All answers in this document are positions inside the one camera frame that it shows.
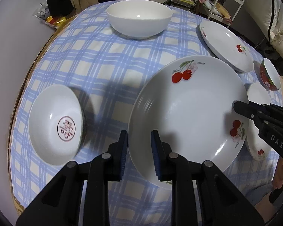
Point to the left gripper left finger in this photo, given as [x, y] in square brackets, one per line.
[105, 168]

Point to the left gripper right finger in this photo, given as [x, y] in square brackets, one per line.
[170, 166]

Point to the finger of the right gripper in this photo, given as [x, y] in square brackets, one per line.
[251, 110]

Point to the red rimmed bowl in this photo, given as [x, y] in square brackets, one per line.
[269, 75]

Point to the large cherry plate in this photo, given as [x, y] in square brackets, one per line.
[190, 103]

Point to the large plain white bowl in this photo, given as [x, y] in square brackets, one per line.
[139, 19]

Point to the right hand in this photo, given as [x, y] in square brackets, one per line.
[277, 181]

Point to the cherry plate under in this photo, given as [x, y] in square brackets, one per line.
[256, 146]

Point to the white bowl red emblem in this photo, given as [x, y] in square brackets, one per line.
[56, 125]

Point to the cherry plate far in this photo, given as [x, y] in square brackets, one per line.
[227, 46]

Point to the white rolling cart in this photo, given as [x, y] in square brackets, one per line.
[224, 11]

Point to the blue plaid tablecloth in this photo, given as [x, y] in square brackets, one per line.
[107, 71]

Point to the snack bag on floor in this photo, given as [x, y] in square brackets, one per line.
[43, 15]

